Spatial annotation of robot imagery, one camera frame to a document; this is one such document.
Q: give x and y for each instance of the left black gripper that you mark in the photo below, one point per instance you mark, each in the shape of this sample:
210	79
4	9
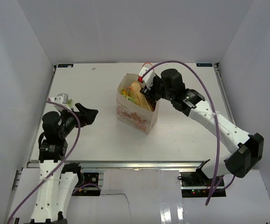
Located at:
88	115

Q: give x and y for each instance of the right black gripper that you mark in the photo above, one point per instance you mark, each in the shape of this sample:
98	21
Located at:
150	92

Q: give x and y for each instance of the brown chips bag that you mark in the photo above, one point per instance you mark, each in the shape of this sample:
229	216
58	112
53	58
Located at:
139	98

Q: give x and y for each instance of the light green snack packet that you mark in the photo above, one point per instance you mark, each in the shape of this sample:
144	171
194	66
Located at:
133	100

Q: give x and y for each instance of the yellow m&m's packet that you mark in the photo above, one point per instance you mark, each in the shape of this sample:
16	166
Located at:
125	92

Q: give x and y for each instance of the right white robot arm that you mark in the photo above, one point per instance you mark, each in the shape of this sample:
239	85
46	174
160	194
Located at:
245	150

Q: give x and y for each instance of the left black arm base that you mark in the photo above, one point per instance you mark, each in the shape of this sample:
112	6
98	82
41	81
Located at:
87	184

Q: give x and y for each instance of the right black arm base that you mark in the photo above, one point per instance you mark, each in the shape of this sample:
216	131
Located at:
193	183

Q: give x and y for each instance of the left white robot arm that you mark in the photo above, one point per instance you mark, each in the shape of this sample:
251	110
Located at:
57	179

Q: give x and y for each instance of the beige paper bag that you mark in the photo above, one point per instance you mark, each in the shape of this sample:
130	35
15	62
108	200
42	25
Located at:
131	114

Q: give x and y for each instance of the right blue label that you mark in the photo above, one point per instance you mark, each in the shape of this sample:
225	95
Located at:
204	65

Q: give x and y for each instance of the blue label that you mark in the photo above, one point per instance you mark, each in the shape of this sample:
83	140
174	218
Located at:
65	65
204	65

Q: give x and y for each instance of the left blue label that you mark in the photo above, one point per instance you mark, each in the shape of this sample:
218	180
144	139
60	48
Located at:
65	65

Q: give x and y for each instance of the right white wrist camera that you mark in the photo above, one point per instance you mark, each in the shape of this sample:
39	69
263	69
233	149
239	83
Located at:
146	78

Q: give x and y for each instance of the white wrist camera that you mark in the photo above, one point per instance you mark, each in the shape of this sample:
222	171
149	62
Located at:
62	99
146	78

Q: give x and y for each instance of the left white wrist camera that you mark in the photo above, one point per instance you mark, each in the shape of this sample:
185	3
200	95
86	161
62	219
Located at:
62	99

